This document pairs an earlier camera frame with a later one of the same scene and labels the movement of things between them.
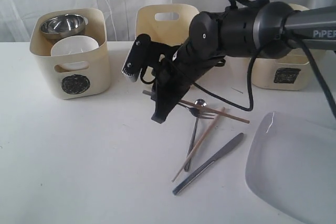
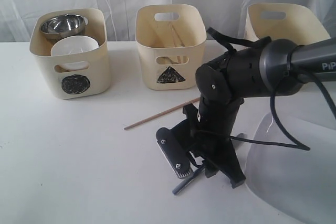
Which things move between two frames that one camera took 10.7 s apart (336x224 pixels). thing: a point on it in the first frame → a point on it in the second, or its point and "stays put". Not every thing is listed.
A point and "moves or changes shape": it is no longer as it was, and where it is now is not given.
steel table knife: x=231 y=144 stays put
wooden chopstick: x=215 y=111 moves or changes shape
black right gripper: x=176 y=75 → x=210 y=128
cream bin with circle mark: x=84 y=75 stays put
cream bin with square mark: x=293 y=72 → x=298 y=22
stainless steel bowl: x=59 y=26 stays put
